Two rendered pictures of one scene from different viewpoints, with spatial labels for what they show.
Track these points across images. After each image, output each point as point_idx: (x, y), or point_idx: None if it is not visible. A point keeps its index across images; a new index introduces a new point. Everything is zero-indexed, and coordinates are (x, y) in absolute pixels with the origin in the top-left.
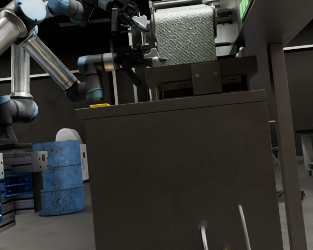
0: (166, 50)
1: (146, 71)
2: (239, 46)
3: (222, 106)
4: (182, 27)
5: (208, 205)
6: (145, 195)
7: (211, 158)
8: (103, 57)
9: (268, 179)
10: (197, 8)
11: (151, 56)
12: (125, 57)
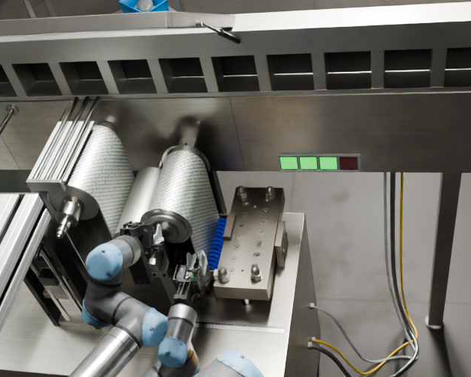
0: (199, 242)
1: (267, 290)
2: (214, 172)
3: (301, 255)
4: (198, 203)
5: (307, 329)
6: (300, 375)
7: (304, 298)
8: (191, 322)
9: (311, 270)
10: (191, 167)
11: (202, 265)
12: (191, 295)
